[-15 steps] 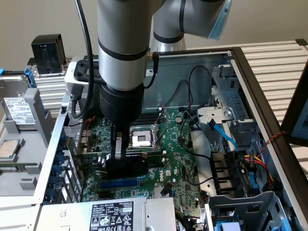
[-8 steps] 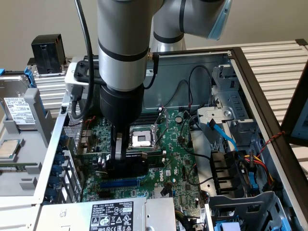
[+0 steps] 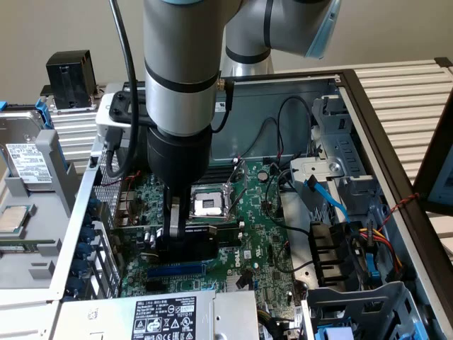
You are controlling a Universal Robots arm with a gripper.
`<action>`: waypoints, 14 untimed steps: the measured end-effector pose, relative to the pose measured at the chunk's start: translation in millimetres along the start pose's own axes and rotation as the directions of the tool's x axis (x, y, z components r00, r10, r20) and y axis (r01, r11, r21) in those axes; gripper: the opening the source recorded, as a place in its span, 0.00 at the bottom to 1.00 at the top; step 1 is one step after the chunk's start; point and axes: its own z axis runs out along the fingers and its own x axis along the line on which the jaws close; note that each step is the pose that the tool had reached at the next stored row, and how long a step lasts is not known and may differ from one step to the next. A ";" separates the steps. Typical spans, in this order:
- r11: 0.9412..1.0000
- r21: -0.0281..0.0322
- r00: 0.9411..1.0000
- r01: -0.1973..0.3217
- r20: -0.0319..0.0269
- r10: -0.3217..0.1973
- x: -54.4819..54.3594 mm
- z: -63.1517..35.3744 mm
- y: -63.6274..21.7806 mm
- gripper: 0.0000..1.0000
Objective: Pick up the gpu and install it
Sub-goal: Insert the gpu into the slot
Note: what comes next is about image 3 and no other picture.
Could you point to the open grey PC case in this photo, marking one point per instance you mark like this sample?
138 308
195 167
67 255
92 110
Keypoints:
265 106

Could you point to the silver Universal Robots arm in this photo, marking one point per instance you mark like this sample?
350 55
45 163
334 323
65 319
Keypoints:
180 53

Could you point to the short black expansion slot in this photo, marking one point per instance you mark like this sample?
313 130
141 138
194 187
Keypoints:
155 287

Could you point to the blue disk carrier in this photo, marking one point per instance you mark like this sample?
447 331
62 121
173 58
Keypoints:
42 113

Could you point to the silver CPU socket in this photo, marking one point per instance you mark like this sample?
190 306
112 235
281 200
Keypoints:
209 205

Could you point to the black box-shaped cooler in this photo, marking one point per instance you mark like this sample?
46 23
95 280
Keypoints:
70 78

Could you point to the dark framed monitor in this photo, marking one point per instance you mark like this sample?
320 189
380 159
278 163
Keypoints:
430 170

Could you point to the green loose RAM stick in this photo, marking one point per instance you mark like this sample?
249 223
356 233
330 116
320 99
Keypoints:
28 245

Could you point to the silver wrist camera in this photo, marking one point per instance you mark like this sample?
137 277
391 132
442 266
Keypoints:
102 118

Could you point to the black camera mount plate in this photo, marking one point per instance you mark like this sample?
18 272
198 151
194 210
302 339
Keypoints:
122 106

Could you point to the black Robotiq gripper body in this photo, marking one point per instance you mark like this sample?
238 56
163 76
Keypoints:
177 152

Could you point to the round coin battery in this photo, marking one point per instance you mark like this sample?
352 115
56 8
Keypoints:
262 175

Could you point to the silver CPU chip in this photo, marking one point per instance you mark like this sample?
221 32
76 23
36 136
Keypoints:
10 219

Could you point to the silver network port block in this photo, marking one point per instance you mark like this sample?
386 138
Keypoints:
126 202

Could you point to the empty black RAM slot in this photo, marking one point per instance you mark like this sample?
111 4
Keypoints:
221 168
221 173
219 178
230 225
217 182

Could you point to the blue slot retention clip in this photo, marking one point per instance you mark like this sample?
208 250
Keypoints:
92 204
74 284
78 268
86 234
83 249

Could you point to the silver power supply with label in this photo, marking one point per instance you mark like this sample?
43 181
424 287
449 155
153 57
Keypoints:
106 315

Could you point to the black table corner cap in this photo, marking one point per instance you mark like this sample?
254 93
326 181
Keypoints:
444 63

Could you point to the silver hard disk with label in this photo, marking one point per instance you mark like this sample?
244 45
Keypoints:
24 134

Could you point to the black intrusion switch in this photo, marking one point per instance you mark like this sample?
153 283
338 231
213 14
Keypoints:
93 161

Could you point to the silver USB port block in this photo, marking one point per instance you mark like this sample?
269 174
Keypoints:
123 221

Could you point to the silver drive latch plate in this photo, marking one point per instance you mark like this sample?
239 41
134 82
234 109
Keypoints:
315 166

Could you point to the grey metal disk bay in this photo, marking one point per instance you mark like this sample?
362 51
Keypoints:
354 308

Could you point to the grey parts rack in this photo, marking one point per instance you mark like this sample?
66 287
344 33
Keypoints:
46 219

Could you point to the green GPU with black cooler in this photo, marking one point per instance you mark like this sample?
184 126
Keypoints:
198 248

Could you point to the metal socket cover frame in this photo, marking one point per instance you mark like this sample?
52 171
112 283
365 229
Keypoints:
245 173

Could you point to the green Dell motherboard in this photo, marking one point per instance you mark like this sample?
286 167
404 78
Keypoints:
255 212

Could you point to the grey metal drive cage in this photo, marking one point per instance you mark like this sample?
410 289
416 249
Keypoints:
350 148

